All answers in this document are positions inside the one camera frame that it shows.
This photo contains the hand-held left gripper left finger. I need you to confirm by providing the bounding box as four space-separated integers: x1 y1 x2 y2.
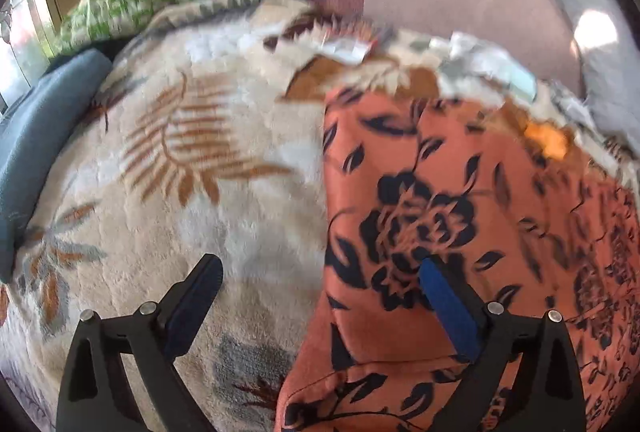
56 253 224 432

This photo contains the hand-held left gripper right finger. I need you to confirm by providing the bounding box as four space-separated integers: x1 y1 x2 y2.
419 255 586 432

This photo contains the orange black floral garment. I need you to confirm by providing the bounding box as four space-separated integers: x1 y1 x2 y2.
277 85 640 432

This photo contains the cream floral fleece blanket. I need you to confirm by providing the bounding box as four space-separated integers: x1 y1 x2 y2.
0 0 640 432

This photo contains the blue-grey pillow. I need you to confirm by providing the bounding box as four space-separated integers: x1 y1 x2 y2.
0 48 114 284

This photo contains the pale teal cloth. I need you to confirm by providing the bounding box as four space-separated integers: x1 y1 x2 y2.
439 31 540 104

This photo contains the white crumpled cloth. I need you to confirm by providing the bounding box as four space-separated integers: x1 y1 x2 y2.
318 28 382 66

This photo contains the window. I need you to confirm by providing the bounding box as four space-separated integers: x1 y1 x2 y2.
0 0 57 109

